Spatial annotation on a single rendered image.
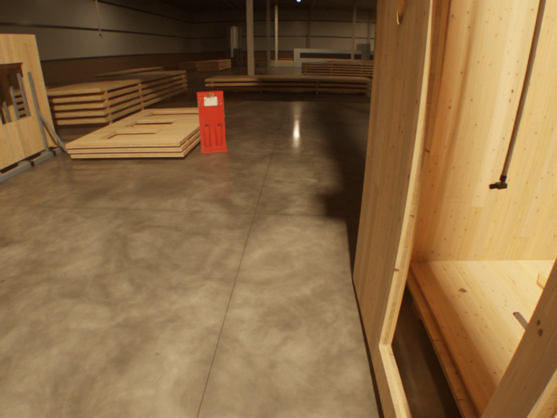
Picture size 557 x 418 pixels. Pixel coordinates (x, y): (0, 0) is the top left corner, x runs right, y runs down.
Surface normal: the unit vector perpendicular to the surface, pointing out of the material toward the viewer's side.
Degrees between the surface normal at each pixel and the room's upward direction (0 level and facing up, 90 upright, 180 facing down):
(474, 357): 0
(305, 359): 0
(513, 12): 90
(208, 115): 90
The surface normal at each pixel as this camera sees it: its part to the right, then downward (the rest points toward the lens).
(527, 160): -0.05, 0.44
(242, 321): 0.00, -0.90
